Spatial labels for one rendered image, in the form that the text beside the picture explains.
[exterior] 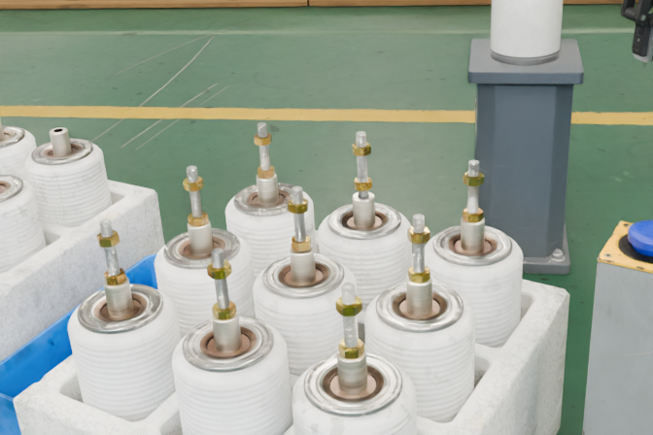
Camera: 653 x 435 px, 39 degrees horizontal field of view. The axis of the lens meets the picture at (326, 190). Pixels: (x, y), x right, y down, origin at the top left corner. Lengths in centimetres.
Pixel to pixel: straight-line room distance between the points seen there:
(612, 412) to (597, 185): 81
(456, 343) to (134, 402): 28
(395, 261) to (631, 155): 88
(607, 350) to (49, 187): 69
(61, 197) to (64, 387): 34
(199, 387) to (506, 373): 28
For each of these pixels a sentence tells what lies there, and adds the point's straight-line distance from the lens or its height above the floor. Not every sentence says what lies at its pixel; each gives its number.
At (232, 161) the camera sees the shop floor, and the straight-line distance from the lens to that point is 172.
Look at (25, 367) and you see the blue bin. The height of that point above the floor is 10.
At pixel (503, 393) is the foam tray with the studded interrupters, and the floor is 18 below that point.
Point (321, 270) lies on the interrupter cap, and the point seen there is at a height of 25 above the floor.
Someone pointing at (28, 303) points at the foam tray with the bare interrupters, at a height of 15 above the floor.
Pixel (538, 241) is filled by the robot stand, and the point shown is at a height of 5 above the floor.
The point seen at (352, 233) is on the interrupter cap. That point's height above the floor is 25.
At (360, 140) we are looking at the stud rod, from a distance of 90.
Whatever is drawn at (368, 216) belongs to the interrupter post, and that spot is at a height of 26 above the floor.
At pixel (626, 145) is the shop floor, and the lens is 177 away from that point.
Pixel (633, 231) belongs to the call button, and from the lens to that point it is 78.
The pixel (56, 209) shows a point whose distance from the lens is 118.
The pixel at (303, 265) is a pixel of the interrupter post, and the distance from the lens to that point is 84.
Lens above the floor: 69
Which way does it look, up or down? 26 degrees down
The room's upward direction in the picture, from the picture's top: 3 degrees counter-clockwise
